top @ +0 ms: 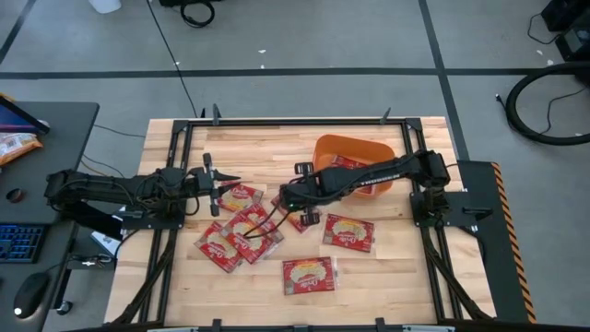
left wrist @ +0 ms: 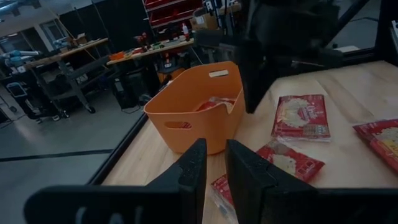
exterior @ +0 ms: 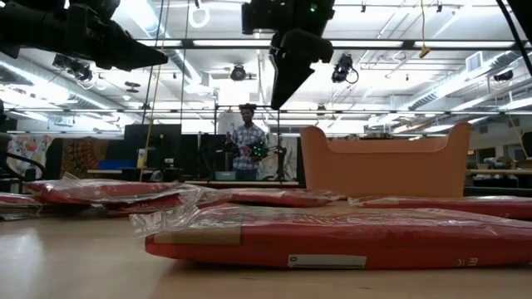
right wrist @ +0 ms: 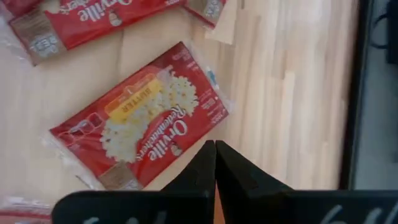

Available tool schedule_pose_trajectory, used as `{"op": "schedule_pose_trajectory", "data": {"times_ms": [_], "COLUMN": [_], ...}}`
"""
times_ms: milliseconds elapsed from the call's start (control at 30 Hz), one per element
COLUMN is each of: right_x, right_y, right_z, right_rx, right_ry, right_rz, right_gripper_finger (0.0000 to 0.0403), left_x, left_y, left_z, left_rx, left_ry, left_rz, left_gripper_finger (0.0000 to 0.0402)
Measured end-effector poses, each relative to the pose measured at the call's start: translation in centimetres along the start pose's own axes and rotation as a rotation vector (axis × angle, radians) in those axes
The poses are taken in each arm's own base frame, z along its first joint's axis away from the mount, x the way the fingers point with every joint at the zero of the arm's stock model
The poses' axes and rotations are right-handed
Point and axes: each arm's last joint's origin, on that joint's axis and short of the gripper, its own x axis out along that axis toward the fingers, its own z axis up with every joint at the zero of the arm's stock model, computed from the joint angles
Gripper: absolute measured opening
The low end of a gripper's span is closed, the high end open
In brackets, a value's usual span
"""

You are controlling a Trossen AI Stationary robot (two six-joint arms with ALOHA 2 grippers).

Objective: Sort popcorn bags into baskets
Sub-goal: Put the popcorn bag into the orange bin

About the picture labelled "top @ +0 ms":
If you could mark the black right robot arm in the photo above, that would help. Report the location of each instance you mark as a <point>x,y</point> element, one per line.
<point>369,175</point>

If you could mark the white paper box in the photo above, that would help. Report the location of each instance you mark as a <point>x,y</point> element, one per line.
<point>103,240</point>

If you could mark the backlit black keyboard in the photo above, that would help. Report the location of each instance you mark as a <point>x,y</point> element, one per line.
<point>20,242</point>

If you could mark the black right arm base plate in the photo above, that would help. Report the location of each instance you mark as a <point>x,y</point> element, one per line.
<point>475,212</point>

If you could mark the red Orville popcorn bag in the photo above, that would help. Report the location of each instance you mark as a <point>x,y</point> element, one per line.
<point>345,162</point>
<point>295,225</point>
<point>214,246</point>
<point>263,214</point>
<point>258,249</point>
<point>239,199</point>
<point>308,276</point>
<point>347,233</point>

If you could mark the black equipment box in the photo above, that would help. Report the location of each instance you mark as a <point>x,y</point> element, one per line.
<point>567,11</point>
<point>576,43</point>

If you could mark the orange plastic basket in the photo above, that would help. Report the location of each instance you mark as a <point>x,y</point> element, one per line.
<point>364,146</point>

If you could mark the black mouse with light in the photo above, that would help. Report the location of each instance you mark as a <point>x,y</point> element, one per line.
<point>30,290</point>

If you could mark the black aluminium table frame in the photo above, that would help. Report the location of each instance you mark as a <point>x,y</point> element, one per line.
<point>276,122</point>

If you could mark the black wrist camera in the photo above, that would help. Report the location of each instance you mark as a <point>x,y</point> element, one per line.
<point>290,196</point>
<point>194,179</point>

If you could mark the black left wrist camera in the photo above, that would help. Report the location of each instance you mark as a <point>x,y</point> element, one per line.
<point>194,179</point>

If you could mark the black frame clamp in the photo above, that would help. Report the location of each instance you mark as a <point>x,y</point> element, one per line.
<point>380,324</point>
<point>386,115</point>
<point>215,114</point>
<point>216,325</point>

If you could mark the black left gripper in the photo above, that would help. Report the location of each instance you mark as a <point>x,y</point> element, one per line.
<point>210,182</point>

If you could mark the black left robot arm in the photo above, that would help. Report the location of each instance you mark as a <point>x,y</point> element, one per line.
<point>92,189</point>

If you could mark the black panel with hazard stripe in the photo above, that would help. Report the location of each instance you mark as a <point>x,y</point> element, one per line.
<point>498,276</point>

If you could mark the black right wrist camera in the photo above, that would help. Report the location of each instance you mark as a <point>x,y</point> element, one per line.
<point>290,196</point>

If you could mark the black desk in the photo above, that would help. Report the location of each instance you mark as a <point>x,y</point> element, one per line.
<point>60,152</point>

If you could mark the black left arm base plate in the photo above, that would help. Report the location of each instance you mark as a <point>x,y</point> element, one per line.
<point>152,223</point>

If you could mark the laptop screen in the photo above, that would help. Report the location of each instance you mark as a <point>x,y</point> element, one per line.
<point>14,121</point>

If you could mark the orange snack bag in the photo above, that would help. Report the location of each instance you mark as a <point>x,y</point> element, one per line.
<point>16,145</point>

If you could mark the small round black roll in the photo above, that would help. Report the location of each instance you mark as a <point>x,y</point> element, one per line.
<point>15,195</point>

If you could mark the white bucket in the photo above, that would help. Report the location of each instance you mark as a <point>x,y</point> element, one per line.
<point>105,5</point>

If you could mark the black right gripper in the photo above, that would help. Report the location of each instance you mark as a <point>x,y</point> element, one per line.
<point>311,191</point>

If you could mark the black caster wheel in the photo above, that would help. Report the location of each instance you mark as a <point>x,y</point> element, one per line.
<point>64,307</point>

